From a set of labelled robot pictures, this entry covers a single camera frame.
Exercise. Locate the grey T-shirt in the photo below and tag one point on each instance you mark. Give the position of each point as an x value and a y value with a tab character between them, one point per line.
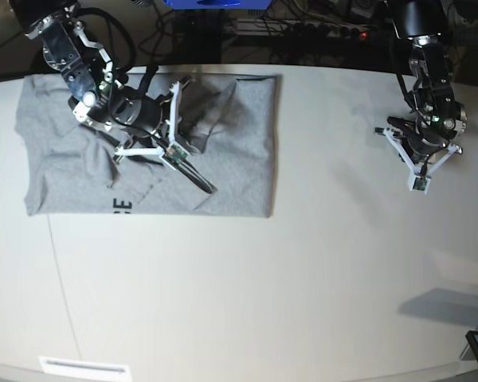
228	126

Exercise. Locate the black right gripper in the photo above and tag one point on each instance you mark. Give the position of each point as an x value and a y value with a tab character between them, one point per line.
173	143

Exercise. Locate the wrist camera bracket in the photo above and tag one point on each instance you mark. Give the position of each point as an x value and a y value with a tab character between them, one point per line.
145	146
420	174

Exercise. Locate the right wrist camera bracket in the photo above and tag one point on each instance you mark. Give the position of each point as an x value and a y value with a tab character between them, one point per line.
145	146

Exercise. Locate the blue plastic mount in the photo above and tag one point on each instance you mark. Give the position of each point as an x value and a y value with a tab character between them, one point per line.
218	4

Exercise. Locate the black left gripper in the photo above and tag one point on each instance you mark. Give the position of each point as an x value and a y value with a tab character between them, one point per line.
419	150

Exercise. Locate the white label strip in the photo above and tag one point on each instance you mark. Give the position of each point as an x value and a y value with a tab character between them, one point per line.
82	369

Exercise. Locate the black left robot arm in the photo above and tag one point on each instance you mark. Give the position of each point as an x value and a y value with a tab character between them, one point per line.
439	118

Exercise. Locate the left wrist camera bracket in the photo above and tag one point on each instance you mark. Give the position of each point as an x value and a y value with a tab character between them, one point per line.
420	174

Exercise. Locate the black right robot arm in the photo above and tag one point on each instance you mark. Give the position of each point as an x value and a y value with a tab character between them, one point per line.
100	96

